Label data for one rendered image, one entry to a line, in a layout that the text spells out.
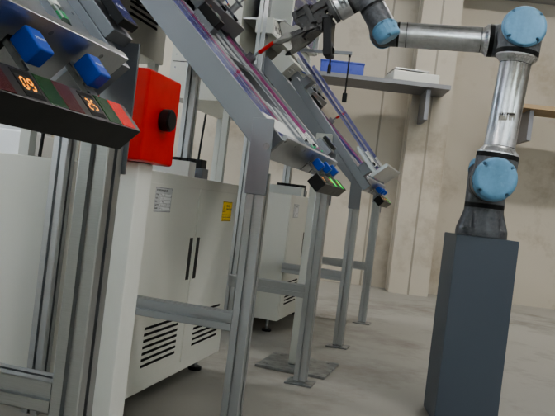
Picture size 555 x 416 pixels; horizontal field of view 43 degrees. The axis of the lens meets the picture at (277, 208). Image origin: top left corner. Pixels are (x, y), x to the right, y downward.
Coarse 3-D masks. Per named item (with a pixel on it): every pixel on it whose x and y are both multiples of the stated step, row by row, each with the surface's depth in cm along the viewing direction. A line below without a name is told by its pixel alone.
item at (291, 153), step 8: (288, 136) 163; (280, 144) 161; (288, 144) 166; (296, 144) 171; (304, 144) 178; (272, 152) 162; (280, 152) 166; (288, 152) 171; (296, 152) 177; (304, 152) 182; (312, 152) 188; (272, 160) 168; (280, 160) 173; (288, 160) 179; (296, 160) 184; (304, 160) 190; (312, 160) 197; (320, 160) 204; (328, 160) 211; (296, 168) 193; (304, 168) 199
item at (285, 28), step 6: (282, 24) 203; (282, 30) 203; (288, 30) 203; (294, 30) 204; (282, 36) 202; (288, 36) 202; (294, 36) 203; (300, 36) 205; (276, 42) 202; (282, 42) 203
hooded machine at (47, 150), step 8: (0, 128) 507; (8, 128) 511; (16, 128) 511; (0, 136) 507; (8, 136) 507; (16, 136) 507; (40, 136) 519; (48, 136) 538; (0, 144) 507; (8, 144) 507; (16, 144) 507; (48, 144) 539; (8, 152) 507; (16, 152) 507; (48, 152) 541
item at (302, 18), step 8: (320, 0) 207; (328, 0) 205; (304, 8) 205; (312, 8) 206; (320, 8) 206; (328, 8) 205; (296, 16) 205; (304, 16) 205; (312, 16) 204; (320, 16) 205; (328, 16) 205; (336, 16) 203; (296, 24) 205; (304, 24) 205; (312, 24) 204; (320, 24) 206; (312, 32) 205; (320, 32) 209
